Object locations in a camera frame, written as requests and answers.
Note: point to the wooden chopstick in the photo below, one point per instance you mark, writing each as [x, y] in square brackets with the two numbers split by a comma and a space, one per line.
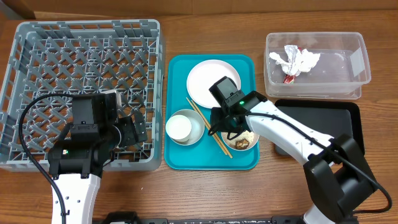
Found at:
[224, 146]
[199, 113]

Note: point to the red sauce packet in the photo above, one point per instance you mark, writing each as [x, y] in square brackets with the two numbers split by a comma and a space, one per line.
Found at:
[289, 78]

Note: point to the upper wooden chopstick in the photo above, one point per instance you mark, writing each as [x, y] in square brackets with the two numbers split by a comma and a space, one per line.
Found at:
[224, 146]

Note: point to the brown food scrap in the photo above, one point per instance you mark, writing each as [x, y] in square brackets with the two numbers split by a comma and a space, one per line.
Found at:
[242, 144]

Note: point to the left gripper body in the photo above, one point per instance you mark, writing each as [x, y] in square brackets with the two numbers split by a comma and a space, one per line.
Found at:
[137, 129]

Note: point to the teal plastic tray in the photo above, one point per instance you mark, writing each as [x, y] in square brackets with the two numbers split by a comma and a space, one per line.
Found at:
[205, 154]

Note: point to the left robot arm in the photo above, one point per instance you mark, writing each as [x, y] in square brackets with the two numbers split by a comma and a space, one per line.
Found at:
[83, 148]

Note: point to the large white plate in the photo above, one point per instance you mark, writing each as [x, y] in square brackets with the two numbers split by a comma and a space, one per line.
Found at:
[204, 75]

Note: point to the white cup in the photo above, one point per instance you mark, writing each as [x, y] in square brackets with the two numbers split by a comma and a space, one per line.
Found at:
[178, 128]

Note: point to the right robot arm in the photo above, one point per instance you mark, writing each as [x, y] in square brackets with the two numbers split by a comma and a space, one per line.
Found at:
[339, 178]

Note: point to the grey-green bowl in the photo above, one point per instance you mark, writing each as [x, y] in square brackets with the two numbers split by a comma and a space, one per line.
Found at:
[198, 126]

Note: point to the white napkin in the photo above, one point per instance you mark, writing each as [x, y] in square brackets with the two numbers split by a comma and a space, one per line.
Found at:
[308, 61]

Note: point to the pile of rice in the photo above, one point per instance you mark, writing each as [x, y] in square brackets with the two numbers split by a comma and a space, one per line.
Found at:
[233, 137]

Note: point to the pink small bowl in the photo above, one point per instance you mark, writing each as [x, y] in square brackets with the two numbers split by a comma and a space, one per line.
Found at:
[224, 134]

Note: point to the grey dishwasher rack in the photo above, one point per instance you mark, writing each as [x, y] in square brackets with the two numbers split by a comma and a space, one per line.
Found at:
[57, 59]

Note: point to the black rectangular tray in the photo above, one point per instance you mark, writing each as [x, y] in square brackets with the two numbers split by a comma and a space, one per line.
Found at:
[328, 117]

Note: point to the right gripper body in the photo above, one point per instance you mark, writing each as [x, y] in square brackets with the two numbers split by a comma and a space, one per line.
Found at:
[219, 123]

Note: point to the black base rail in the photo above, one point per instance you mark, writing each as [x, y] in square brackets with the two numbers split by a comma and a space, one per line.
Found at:
[268, 220]

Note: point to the clear plastic bin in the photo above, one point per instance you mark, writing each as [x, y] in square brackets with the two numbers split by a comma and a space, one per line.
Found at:
[343, 67]

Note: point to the lower wooden chopstick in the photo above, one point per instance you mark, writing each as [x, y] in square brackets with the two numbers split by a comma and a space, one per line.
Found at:
[199, 113]

